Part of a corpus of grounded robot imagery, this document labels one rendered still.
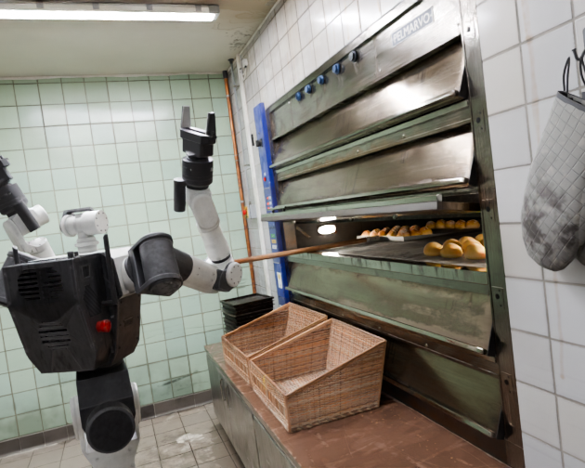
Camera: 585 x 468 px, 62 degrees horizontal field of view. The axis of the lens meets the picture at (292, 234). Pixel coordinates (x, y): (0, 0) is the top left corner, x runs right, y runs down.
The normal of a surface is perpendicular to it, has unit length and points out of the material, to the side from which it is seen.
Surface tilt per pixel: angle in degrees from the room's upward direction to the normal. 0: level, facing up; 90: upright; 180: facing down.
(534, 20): 90
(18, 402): 90
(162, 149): 90
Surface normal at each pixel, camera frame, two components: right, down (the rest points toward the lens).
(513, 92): -0.93, 0.14
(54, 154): 0.35, 0.00
